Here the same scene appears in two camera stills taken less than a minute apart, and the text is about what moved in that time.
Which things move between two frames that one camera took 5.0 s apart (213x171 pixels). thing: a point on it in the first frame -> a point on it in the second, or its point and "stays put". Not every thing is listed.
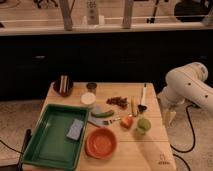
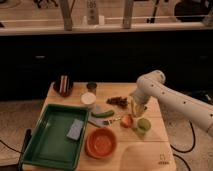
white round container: x=88 y=98 stays put
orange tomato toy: x=127 y=122 stays put
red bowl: x=100 y=143 stays put
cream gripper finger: x=169 y=117 -> x=139 y=106
